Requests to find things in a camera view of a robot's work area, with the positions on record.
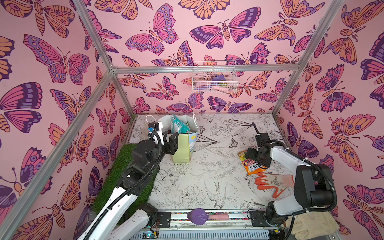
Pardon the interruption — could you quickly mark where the white paper bag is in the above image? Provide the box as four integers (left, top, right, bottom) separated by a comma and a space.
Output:
148, 115, 199, 164

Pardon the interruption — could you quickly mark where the orange Fox's fruits bag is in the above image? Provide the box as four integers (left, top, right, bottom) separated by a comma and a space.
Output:
238, 151, 267, 175

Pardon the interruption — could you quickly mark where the small teal mint bag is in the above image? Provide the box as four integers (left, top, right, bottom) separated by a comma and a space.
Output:
171, 115, 183, 134

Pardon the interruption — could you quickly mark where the teal mint candy bag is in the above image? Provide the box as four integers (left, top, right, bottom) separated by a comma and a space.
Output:
178, 122, 192, 134

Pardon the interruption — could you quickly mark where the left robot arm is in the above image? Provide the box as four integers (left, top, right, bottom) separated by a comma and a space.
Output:
79, 122, 179, 240

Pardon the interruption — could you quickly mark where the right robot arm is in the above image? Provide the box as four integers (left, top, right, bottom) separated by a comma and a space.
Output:
245, 131, 338, 226

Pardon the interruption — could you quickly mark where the grey work glove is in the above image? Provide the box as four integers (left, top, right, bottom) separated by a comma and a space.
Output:
139, 124, 149, 143

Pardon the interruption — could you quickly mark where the red coated garden glove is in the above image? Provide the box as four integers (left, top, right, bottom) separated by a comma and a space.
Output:
255, 172, 295, 199

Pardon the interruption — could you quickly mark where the green artificial grass mat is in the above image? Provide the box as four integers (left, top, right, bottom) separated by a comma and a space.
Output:
93, 144, 160, 225

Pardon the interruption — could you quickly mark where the beige leather glove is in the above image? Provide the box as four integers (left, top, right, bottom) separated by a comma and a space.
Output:
291, 212, 340, 240

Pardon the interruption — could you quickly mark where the purple tool in basket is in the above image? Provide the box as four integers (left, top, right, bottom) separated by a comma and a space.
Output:
213, 75, 227, 84

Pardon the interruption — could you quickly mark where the purple trowel pink handle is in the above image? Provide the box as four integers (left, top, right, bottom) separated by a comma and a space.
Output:
187, 208, 230, 226

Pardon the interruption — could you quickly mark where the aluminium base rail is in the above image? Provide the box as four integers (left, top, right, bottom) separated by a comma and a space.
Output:
80, 209, 289, 240

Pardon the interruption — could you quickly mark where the white wire basket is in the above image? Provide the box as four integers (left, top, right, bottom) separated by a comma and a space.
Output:
191, 64, 239, 95

